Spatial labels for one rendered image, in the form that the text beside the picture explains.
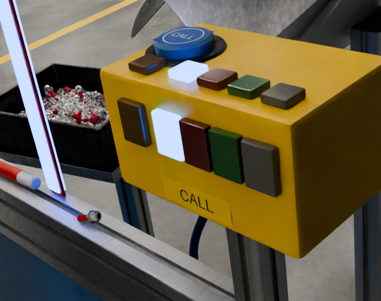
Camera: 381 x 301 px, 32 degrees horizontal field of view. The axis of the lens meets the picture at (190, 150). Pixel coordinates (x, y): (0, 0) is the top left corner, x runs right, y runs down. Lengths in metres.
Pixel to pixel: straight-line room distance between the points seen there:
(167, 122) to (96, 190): 2.01
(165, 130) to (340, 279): 1.51
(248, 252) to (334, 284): 1.39
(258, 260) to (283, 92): 0.16
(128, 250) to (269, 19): 0.32
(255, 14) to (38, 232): 0.35
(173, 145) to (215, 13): 0.41
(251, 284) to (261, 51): 0.17
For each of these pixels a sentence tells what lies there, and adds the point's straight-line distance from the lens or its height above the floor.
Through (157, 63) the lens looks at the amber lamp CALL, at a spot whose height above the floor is 1.08.
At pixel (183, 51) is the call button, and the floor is 1.08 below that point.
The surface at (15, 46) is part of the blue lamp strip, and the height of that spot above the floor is 1.03.
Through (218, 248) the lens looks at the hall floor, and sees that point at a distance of 2.01.
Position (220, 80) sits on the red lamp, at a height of 1.08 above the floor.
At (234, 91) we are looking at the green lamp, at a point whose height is 1.08.
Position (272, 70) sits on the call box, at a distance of 0.40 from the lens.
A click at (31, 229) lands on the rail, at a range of 0.76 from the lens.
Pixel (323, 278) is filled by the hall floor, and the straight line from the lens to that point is 1.88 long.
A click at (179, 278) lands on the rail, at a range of 0.58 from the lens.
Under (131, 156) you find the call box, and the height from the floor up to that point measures 1.01.
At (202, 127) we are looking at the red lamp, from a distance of 0.38.
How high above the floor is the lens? 1.23
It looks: 29 degrees down
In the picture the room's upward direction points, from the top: 9 degrees counter-clockwise
